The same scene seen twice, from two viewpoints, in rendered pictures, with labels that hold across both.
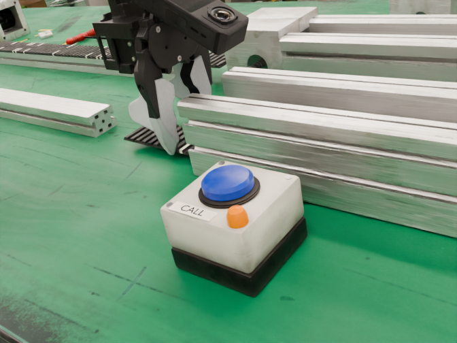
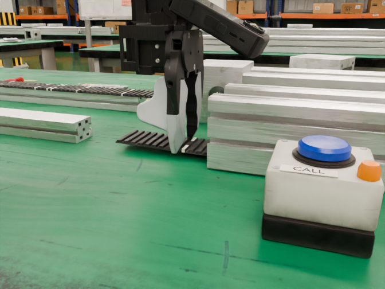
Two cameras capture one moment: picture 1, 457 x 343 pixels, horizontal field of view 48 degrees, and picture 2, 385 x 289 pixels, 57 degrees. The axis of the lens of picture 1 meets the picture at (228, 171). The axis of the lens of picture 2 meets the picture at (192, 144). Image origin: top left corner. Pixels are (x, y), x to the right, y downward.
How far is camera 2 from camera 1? 0.27 m
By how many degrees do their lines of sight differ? 24
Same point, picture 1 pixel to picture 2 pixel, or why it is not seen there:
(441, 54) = (377, 88)
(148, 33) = (183, 36)
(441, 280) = not seen: outside the picture
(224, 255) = (347, 214)
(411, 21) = (332, 71)
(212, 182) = (317, 144)
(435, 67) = not seen: hidden behind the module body
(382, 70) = not seen: hidden behind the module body
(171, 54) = (191, 60)
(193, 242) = (305, 204)
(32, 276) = (91, 259)
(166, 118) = (181, 116)
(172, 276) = (264, 247)
